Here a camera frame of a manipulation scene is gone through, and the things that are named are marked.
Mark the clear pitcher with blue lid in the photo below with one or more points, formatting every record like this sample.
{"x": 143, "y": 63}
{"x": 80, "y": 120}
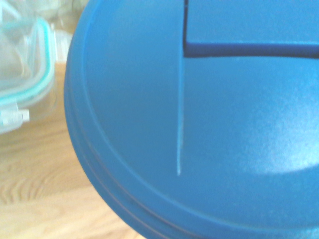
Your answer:
{"x": 199, "y": 124}

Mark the glass container teal-seal lid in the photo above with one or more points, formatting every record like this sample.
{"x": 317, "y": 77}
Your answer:
{"x": 25, "y": 74}

